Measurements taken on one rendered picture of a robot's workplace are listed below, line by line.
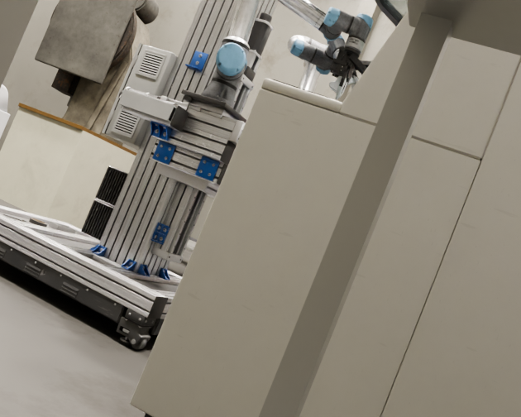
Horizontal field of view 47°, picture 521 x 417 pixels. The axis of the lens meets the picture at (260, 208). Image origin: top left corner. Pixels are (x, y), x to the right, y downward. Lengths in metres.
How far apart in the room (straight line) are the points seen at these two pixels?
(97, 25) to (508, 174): 6.50
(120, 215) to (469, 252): 1.82
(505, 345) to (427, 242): 0.28
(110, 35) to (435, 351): 6.45
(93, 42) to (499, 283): 6.53
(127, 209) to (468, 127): 1.78
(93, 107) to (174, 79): 4.72
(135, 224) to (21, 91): 9.35
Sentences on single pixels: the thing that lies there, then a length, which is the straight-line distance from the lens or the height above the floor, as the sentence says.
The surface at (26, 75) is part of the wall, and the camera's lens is 12.05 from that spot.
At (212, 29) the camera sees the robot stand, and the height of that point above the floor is 1.40.
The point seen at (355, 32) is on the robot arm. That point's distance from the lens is 2.60.
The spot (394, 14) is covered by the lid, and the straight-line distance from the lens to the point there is 3.10.
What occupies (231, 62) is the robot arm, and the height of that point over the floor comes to 1.18.
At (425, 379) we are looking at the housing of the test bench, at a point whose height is 0.44.
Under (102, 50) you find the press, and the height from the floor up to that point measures 1.88.
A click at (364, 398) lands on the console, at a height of 0.34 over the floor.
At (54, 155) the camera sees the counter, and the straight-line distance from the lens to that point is 5.76.
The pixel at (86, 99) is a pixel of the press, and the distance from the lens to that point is 7.70.
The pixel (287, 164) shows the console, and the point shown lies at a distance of 1.53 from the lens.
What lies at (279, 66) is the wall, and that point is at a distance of 11.66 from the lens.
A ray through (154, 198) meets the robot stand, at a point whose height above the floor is 0.56.
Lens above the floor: 0.59
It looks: 2 degrees up
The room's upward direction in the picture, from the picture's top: 22 degrees clockwise
